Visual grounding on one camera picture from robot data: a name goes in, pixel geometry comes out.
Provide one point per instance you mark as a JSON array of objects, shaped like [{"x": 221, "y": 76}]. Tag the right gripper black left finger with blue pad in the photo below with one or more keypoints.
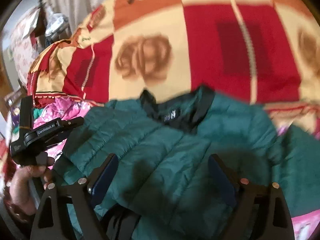
[{"x": 52, "y": 220}]

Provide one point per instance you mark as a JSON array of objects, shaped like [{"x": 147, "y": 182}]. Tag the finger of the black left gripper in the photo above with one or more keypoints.
[
  {"x": 26, "y": 114},
  {"x": 55, "y": 130}
]

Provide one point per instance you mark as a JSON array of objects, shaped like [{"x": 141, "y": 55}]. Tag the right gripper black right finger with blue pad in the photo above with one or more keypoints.
[{"x": 260, "y": 209}]

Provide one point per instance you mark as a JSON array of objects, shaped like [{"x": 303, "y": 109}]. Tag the dark green puffer jacket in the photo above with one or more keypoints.
[{"x": 163, "y": 151}]

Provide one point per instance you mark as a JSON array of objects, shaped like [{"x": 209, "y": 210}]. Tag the person's left hand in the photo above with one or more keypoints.
[{"x": 19, "y": 189}]

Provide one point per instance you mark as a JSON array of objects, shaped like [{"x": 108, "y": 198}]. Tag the pink penguin fleece blanket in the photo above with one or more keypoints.
[{"x": 63, "y": 108}]

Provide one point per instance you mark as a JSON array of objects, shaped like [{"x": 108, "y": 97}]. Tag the floral covered bundle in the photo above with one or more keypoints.
[{"x": 23, "y": 51}]

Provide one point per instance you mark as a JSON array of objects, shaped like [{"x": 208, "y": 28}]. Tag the clear plastic bag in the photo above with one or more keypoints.
[{"x": 55, "y": 21}]

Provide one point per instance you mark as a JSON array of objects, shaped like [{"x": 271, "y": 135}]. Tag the red cream rose blanket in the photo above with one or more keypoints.
[{"x": 257, "y": 51}]

